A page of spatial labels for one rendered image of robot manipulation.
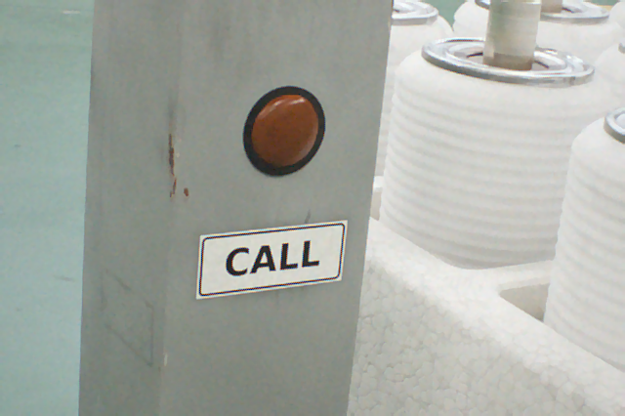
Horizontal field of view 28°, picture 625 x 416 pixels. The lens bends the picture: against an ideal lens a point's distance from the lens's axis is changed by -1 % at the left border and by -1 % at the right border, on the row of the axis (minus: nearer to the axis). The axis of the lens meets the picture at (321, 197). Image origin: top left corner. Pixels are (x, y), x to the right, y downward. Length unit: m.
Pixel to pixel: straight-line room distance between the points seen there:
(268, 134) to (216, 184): 0.02
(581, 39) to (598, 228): 0.25
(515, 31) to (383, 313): 0.13
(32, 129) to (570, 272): 0.91
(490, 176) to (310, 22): 0.17
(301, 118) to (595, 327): 0.15
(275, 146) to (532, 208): 0.18
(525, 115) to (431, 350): 0.10
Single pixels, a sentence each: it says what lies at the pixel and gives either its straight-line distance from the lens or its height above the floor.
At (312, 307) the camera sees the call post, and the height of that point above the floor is 0.20.
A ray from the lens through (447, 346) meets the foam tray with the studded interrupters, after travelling 0.48.
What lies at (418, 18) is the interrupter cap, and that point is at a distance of 0.63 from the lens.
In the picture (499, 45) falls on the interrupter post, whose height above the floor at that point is 0.26.
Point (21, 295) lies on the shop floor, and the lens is 0.91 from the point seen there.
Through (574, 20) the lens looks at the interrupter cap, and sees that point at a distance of 0.69.
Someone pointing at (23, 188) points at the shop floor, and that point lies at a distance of 1.13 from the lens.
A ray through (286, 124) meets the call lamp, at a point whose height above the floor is 0.26.
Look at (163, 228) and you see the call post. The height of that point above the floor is 0.23.
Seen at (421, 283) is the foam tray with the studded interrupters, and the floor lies 0.18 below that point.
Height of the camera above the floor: 0.36
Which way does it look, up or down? 18 degrees down
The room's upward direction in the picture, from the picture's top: 6 degrees clockwise
